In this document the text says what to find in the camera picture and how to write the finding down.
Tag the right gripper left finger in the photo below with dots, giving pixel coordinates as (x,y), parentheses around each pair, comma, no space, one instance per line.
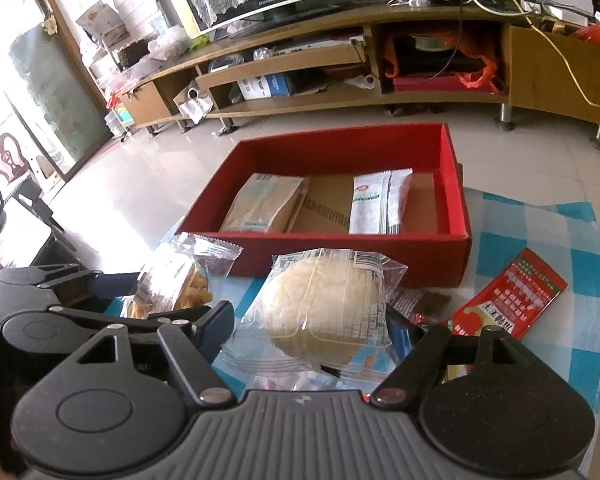
(190,350)

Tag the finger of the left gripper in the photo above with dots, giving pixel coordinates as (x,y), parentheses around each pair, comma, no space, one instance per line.
(71,283)
(130,322)

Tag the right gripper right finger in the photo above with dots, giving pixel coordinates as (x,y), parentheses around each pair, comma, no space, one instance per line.
(422,348)

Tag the waffle snack bag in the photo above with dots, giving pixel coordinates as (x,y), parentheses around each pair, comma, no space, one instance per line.
(184,272)

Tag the round white cake package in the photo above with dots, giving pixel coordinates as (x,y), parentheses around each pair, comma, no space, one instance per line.
(323,309)

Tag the beige bread package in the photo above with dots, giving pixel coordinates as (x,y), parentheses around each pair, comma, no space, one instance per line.
(266,203)

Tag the red ketchup style packet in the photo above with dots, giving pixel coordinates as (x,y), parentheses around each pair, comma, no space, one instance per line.
(513,300)

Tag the white long snack pack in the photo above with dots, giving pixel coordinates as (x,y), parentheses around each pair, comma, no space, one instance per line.
(379,202)

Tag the red yellow snack bag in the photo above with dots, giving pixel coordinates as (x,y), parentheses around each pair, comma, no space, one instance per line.
(454,371)

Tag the red cardboard box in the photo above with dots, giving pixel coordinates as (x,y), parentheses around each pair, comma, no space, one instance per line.
(435,238)

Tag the blue white appliance box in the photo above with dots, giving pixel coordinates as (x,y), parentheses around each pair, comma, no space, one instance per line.
(265,87)

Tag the wooden tv stand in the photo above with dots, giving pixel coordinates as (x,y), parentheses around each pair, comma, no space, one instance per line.
(335,62)

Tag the orange plastic bag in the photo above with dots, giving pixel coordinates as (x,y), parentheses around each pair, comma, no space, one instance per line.
(442,60)

